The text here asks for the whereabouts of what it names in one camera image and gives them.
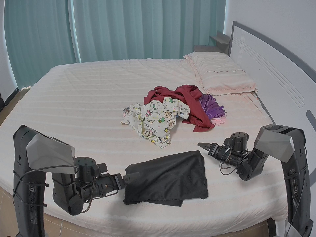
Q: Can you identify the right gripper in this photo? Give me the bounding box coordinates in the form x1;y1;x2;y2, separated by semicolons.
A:
197;142;232;161

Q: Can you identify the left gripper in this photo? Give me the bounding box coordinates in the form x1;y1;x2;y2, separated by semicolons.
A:
95;172;141;197

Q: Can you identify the black T-shirt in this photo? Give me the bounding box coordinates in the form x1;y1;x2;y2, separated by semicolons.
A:
123;150;209;207

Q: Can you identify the bed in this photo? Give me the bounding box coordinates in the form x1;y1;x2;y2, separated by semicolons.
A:
0;21;316;237

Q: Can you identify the dark red garment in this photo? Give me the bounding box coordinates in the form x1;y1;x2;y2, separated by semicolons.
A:
144;85;215;133

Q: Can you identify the purple garment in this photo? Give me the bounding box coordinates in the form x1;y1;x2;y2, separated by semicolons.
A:
199;94;227;121

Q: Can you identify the white printed pyjama top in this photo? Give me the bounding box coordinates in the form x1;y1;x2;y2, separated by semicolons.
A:
120;96;191;150

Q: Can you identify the pale pink pillow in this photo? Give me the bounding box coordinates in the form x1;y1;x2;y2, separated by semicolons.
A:
183;52;259;96

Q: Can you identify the grey bedside table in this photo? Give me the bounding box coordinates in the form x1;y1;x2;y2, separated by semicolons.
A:
194;31;230;54

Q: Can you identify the blue-green curtain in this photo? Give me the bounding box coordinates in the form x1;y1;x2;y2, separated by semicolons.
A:
68;0;227;62
4;0;81;89

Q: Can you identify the black cable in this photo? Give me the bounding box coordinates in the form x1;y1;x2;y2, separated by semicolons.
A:
286;145;309;233
12;165;77;205
219;157;239;176

